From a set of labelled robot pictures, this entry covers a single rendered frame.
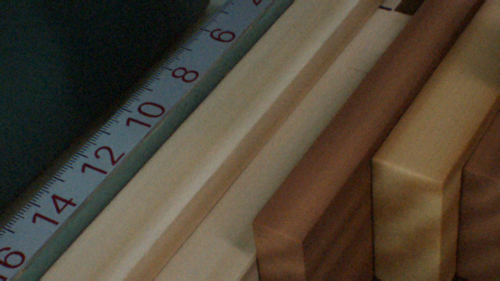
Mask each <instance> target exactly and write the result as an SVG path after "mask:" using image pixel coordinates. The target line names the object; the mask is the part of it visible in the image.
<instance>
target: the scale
mask: <svg viewBox="0 0 500 281"><path fill-rule="evenodd" d="M275 1H276V0H227V1H226V2H225V3H224V4H223V5H222V6H221V7H220V8H219V9H218V10H217V12H216V13H215V14H214V15H213V16H212V17H211V18H210V19H209V20H207V21H206V22H205V23H204V24H203V25H202V26H201V27H200V28H199V29H198V30H197V31H196V32H195V34H194V35H193V36H192V37H191V38H190V39H189V40H187V41H186V42H185V43H184V44H183V45H182V46H181V47H180V48H179V49H178V50H177V51H176V52H175V53H174V55H173V56H172V57H171V58H170V60H169V61H167V62H166V63H165V64H164V65H163V66H162V67H161V68H160V69H159V70H158V71H157V72H156V73H155V74H154V76H153V77H152V78H151V79H150V80H149V81H148V82H146V83H145V84H144V85H143V86H142V87H141V88H140V89H139V90H138V91H137V92H136V93H135V94H134V95H133V97H132V98H131V99H130V100H129V101H128V102H127V103H125V104H124V105H123V106H122V107H121V108H120V109H119V110H118V111H117V112H116V113H115V114H114V115H113V116H112V118H111V119H110V120H109V121H108V122H107V123H106V124H105V125H104V126H103V127H102V128H101V129H100V130H99V131H98V132H97V133H96V134H95V135H94V136H93V137H92V138H91V139H90V140H89V141H88V142H87V143H86V144H85V145H84V146H83V147H82V148H81V149H80V150H79V151H78V152H77V153H76V154H75V155H74V156H73V157H72V158H71V159H70V160H69V161H68V162H67V163H66V164H65V165H64V166H63V167H62V168H61V169H60V170H59V171H58V172H57V173H56V174H55V175H54V176H53V177H52V178H51V179H50V180H49V181H48V183H47V184H46V185H45V186H44V187H43V188H42V189H41V190H40V191H39V192H38V193H37V194H36V195H35V196H34V197H33V198H31V199H30V200H29V201H28V202H27V203H26V204H25V206H24V207H23V208H22V209H21V210H20V211H19V212H18V213H17V214H16V215H15V216H14V217H13V218H12V219H11V220H10V221H9V222H8V223H7V224H6V225H5V226H3V227H2V228H1V230H0V281H13V280H14V279H15V278H16V277H17V275H18V274H19V273H20V272H21V271H22V270H23V269H24V268H25V267H26V265H27V264H29V263H30V262H31V261H32V260H33V259H34V258H35V257H36V256H37V255H38V253H39V252H40V251H41V249H42V248H43V247H44V246H45V245H46V244H47V243H48V242H49V241H50V239H52V238H53V237H54V236H55V235H56V234H57V233H58V232H59V231H60V230H61V229H62V228H63V226H64V225H65V224H66V223H67V222H68V221H69V220H70V219H71V218H72V217H73V215H74V214H75V213H76V212H77V211H78V210H79V209H81V208H82V207H83V206H84V205H85V203H86V201H87V200H88V199H89V198H90V197H91V196H92V195H93V194H94V193H95V192H96V191H97V189H98V188H99V187H100V186H101V185H102V184H104V183H105V182H106V180H107V179H108V178H109V177H110V176H111V175H112V174H113V173H114V172H115V171H116V170H117V169H118V168H119V167H120V166H121V164H122V163H123V162H124V161H125V159H127V158H128V157H129V156H130V155H131V154H132V153H133V151H134V150H135V149H136V148H137V147H138V146H139V145H140V144H141V143H142V142H143V141H144V140H145V138H146V137H147V136H148V135H149V134H150V133H151V132H152V131H153V130H154V129H155V128H156V127H157V126H158V125H159V124H160V123H161V122H162V121H163V120H164V119H165V118H166V116H167V115H168V114H170V112H171V111H172V110H173V109H174V108H175V107H176V106H177V105H178V104H179V103H180V101H181V100H182V99H183V98H184V96H185V95H186V94H187V93H188V92H190V91H191V90H192V89H193V87H194V86H195V85H196V84H197V83H198V82H199V81H200V80H201V79H202V78H203V77H204V76H205V74H206V73H207V72H208V71H209V70H211V68H213V67H214V66H215V64H217V62H218V61H219V60H220V59H221V58H222V57H223V56H224V54H225V53H226V52H227V51H228V49H229V48H231V47H232V46H233V45H234V44H235V43H236V42H237V41H238V40H239V39H240V38H241V36H242V35H243V34H244V32H245V31H246V30H247V29H248V28H249V27H251V26H252V25H253V23H254V22H255V21H256V20H257V19H258V18H259V17H260V16H261V15H262V14H263V13H264V11H265V10H266V9H267V8H268V7H269V6H270V5H272V4H273V3H274V2H275Z"/></svg>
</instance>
